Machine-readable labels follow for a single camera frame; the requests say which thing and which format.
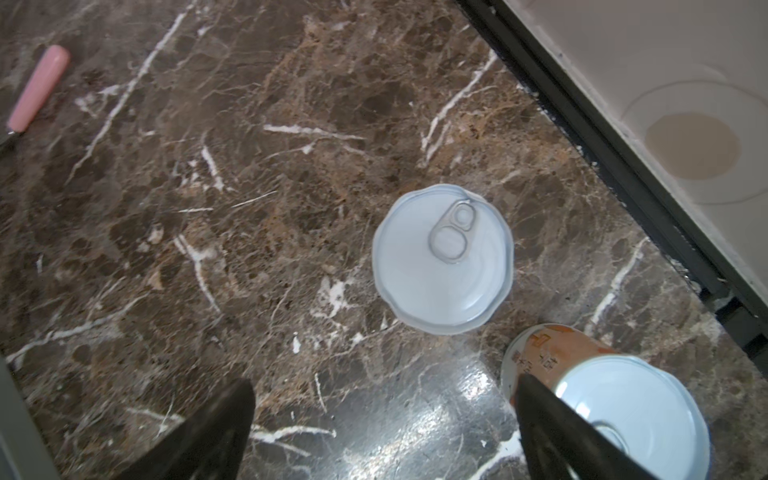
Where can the grey green can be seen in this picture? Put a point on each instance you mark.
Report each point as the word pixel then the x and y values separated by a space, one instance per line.
pixel 443 260

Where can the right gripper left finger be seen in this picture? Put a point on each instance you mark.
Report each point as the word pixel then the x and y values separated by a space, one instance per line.
pixel 210 444

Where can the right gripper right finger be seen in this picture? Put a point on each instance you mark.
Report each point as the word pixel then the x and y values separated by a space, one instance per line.
pixel 559 444

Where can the brown can right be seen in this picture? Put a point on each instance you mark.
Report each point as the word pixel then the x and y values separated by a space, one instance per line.
pixel 644 411

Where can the pink handled tool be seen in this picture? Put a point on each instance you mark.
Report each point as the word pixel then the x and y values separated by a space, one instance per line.
pixel 38 89

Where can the grey metal cabinet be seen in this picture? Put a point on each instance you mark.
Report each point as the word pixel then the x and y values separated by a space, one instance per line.
pixel 23 452

